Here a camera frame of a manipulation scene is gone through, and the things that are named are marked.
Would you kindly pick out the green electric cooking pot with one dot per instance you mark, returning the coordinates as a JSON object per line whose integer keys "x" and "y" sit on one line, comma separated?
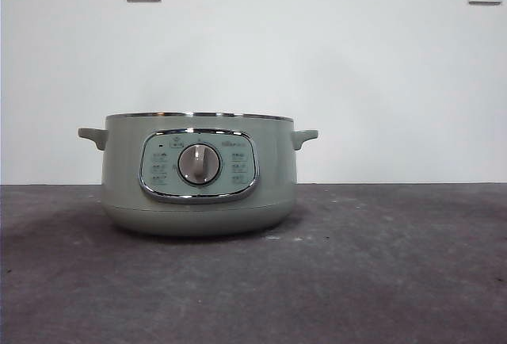
{"x": 123, "y": 201}

